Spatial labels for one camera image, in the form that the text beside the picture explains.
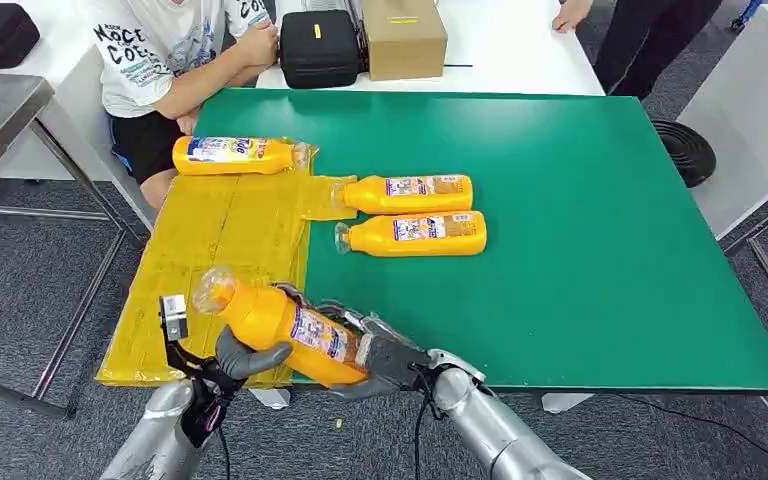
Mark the black hard case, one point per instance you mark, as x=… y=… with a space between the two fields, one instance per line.
x=321 y=50

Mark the green table mat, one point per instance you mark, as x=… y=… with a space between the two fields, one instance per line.
x=556 y=232

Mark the white panel table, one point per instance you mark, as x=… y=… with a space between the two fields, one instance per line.
x=755 y=119

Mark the yellow plastic sheet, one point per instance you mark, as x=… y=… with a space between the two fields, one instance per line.
x=225 y=225

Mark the black ribbed round base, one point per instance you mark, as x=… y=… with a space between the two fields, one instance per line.
x=683 y=152

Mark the seated person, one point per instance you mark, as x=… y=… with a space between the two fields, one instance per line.
x=152 y=66

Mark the black pen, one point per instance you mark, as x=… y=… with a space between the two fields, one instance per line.
x=458 y=65

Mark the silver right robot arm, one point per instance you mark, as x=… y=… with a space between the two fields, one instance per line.
x=490 y=430

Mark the grey ribbed device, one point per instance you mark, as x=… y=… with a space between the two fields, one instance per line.
x=328 y=4

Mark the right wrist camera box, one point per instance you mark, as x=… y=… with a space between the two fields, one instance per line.
x=397 y=361

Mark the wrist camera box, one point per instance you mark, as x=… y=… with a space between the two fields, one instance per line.
x=397 y=361
x=173 y=316

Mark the blue chair leg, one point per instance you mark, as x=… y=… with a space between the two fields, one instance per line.
x=748 y=13

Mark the white table foot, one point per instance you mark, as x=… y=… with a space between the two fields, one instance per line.
x=271 y=397
x=566 y=402

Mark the standing person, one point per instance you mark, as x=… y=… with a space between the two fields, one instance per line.
x=649 y=46

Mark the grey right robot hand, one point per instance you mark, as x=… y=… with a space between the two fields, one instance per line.
x=343 y=311

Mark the brown cardboard box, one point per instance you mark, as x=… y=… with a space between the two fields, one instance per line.
x=402 y=40

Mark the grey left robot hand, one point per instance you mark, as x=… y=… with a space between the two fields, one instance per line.
x=245 y=361

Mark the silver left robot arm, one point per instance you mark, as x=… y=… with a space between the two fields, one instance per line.
x=152 y=437

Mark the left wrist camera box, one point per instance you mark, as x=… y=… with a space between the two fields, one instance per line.
x=173 y=316

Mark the orange drink bottle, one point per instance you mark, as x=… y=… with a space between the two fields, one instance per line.
x=225 y=159
x=417 y=197
x=417 y=238
x=265 y=318

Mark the white desk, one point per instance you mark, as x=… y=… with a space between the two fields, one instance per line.
x=72 y=132

